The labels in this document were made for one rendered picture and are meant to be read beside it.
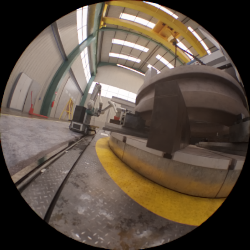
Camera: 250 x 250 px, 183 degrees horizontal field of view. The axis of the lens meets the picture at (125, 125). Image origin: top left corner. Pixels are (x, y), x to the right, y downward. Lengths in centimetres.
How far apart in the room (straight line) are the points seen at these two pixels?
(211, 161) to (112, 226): 60
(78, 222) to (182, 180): 62
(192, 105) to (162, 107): 84
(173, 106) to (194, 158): 36
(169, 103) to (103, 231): 61
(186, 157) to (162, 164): 19
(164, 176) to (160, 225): 39
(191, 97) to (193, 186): 105
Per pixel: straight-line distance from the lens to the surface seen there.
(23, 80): 587
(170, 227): 47
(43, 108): 790
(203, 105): 123
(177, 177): 64
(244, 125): 128
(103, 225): 39
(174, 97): 41
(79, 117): 260
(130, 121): 147
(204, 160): 59
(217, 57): 801
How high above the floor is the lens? 37
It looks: 4 degrees up
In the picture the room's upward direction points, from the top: 12 degrees clockwise
